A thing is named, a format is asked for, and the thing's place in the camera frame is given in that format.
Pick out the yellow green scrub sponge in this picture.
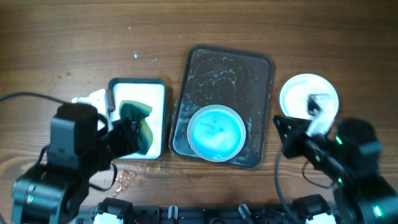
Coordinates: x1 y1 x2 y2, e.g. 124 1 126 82
119 100 153 155

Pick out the white plate blue blot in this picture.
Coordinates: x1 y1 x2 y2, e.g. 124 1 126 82
279 73 340 119

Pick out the white plate blue streak top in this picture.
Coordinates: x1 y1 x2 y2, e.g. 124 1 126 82
187 105 246 162

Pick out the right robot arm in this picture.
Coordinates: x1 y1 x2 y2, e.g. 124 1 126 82
273 115 397 223

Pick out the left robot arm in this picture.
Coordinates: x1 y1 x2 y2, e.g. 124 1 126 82
11 103 141 223

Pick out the dark green soapy water tray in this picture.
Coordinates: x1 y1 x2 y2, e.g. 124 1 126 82
108 78 167 159

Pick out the dark brown serving tray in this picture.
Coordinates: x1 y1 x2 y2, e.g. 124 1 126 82
169 45 275 169

